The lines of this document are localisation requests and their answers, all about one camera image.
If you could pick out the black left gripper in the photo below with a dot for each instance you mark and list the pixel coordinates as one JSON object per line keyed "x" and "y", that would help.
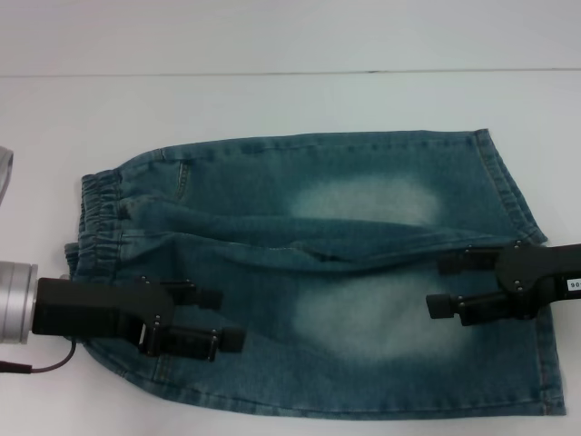
{"x": 91, "y": 309}

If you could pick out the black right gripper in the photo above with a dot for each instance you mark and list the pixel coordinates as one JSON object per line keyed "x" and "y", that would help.
{"x": 544, "y": 272}

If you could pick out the blue denim shorts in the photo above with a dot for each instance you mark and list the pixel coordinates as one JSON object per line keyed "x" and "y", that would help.
{"x": 318, "y": 204}

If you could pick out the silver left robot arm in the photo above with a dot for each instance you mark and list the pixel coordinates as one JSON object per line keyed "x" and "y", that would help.
{"x": 16, "y": 302}

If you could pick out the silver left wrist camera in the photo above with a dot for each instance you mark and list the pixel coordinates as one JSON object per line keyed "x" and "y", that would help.
{"x": 5, "y": 175}

